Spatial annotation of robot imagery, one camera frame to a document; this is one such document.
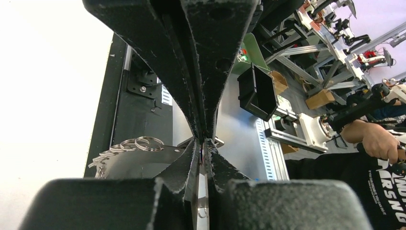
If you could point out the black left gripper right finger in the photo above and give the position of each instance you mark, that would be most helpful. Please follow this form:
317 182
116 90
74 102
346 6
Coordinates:
236 202

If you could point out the operator's hand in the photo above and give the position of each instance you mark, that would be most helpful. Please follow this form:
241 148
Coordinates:
379 143

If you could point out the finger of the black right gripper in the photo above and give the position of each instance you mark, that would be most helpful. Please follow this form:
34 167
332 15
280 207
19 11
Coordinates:
158 32
217 28

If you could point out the green storage bin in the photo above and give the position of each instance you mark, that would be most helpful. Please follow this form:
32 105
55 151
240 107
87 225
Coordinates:
249 53

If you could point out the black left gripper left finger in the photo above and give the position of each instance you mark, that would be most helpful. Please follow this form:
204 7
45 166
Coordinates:
164 202

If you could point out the silver key with black tag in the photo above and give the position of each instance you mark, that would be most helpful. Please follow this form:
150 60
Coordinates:
218 142

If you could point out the white slotted cable duct left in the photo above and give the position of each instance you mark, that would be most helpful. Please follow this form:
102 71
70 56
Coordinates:
166 97

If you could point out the cardboard box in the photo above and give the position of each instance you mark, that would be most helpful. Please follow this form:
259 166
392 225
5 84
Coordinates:
280 82

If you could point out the operator in black shirt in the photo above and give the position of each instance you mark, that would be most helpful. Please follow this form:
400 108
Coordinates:
381 191

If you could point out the black storage bin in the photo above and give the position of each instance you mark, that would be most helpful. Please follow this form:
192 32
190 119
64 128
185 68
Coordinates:
257 94

